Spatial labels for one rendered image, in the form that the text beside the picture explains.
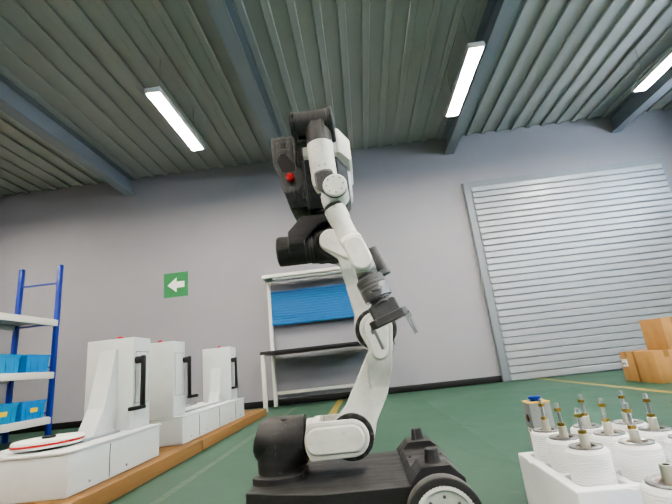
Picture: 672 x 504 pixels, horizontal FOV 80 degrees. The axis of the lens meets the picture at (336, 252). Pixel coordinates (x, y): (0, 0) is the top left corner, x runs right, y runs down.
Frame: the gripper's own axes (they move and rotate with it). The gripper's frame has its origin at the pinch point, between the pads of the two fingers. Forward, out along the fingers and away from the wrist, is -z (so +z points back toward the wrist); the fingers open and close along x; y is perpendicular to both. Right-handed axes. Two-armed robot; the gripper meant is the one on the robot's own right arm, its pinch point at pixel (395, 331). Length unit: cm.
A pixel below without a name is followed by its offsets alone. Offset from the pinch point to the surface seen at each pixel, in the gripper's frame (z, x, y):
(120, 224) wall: 384, -287, 493
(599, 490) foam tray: -51, 23, -17
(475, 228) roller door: 116, 236, 488
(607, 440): -48, 37, -2
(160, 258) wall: 297, -242, 495
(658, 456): -51, 40, -15
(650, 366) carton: -117, 240, 307
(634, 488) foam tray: -53, 30, -17
